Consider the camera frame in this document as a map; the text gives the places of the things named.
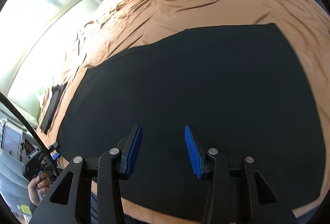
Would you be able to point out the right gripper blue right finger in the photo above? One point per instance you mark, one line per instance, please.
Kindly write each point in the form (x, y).
(197, 154)

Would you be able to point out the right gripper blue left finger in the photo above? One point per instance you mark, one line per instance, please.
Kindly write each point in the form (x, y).
(130, 147)

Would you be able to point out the black t-shirt with patterned trim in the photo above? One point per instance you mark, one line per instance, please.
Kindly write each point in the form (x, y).
(241, 87)

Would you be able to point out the person's left hand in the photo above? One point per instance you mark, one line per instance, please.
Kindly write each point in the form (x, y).
(38, 187)

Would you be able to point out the folded black garment on left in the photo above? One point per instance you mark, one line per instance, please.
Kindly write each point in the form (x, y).
(56, 93)

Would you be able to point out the peach brown blanket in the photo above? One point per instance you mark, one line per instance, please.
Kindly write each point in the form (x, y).
(135, 23)

